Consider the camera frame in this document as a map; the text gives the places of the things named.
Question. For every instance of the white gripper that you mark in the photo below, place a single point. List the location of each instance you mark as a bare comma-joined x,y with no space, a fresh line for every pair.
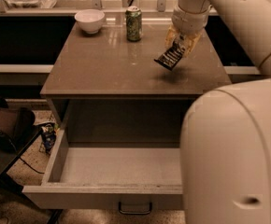
188,22

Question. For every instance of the dark rxbar chocolate wrapper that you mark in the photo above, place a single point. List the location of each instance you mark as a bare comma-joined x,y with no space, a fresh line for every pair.
171,57

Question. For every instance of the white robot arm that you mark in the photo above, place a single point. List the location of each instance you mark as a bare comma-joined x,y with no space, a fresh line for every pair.
225,143

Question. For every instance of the grey cabinet with glossy top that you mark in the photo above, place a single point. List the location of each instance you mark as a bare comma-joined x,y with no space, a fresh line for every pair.
110,92

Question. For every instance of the open grey top drawer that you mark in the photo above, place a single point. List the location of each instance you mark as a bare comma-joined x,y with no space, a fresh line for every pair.
106,154

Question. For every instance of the green soda can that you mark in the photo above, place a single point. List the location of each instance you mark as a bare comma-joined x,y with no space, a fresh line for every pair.
133,18

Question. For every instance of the white ceramic bowl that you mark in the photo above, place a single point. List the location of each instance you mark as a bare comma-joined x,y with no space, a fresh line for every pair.
90,20

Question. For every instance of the dark brown bag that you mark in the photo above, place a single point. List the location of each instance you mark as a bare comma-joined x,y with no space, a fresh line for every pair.
15,123

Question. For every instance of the black side table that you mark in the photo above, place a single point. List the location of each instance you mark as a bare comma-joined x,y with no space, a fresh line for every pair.
7,159

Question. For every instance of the black metal drawer handle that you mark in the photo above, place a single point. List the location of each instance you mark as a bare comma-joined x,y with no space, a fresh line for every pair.
135,209

